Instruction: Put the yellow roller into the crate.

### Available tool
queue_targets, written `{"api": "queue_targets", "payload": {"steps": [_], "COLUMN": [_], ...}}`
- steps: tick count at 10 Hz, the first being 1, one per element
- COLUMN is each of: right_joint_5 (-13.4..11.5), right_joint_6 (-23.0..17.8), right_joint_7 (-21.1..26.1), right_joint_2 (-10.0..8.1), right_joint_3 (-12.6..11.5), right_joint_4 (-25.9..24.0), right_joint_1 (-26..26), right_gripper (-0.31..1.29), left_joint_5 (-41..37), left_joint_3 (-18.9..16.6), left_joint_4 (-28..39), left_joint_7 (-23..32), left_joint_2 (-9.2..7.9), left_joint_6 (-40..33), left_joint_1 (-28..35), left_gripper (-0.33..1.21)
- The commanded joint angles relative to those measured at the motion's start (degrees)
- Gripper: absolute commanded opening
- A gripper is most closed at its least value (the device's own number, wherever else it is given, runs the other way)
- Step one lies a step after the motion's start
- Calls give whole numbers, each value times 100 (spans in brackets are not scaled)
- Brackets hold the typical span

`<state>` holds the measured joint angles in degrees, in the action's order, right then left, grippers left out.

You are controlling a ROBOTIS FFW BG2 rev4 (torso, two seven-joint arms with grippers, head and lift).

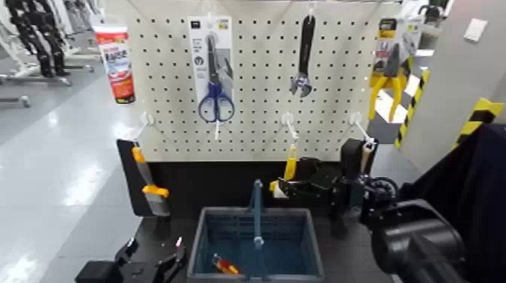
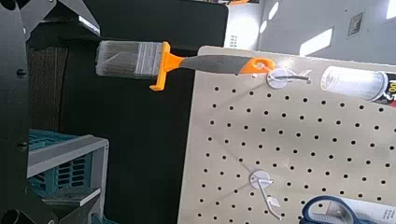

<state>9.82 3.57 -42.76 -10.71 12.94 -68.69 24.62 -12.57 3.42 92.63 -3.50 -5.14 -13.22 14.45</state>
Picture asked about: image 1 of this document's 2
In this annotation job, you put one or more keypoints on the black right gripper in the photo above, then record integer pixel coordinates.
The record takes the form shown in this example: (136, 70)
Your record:
(328, 187)

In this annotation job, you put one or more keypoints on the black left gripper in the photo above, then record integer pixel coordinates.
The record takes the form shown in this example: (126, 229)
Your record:
(142, 274)

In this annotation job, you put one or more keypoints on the yellow paint roller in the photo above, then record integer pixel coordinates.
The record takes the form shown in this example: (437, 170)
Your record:
(290, 168)

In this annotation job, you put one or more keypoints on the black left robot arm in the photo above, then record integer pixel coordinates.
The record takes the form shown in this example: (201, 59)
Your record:
(95, 273)

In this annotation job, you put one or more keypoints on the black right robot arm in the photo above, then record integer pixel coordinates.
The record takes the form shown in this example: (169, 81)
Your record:
(419, 245)

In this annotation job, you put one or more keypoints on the blue grey plastic crate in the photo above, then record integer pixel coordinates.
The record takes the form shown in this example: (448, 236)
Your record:
(300, 253)

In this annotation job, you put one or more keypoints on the orange grey paint brush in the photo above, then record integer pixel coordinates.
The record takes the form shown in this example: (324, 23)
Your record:
(156, 203)

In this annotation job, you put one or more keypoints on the white pegboard hook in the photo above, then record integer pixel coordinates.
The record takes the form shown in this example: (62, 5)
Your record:
(147, 117)
(355, 117)
(288, 118)
(311, 10)
(216, 130)

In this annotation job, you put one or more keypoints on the white perforated pegboard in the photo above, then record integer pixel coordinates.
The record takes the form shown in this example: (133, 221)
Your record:
(257, 132)

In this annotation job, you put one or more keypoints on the red yellow screwdriver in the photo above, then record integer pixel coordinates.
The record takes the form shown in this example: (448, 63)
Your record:
(225, 265)

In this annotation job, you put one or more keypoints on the black back panel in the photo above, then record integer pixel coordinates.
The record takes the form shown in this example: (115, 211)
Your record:
(221, 181)

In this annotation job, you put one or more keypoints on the blue scissors on card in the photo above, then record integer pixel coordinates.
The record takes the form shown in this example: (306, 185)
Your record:
(215, 93)

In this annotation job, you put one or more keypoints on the black adjustable wrench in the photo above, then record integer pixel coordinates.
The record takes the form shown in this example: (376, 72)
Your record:
(305, 47)

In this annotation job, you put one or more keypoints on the yellow black striped guard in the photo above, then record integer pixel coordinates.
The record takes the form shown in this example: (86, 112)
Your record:
(413, 106)
(480, 116)

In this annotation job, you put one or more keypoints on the yellow pliers on card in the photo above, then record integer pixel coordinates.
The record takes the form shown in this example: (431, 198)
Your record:
(391, 63)

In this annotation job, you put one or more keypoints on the red white sealant tube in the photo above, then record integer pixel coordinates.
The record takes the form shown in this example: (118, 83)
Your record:
(116, 59)

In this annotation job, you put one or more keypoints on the black robot on stand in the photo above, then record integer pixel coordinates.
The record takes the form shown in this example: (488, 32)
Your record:
(47, 35)

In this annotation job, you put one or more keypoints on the white wall plate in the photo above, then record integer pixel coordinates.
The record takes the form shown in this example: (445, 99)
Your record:
(475, 30)

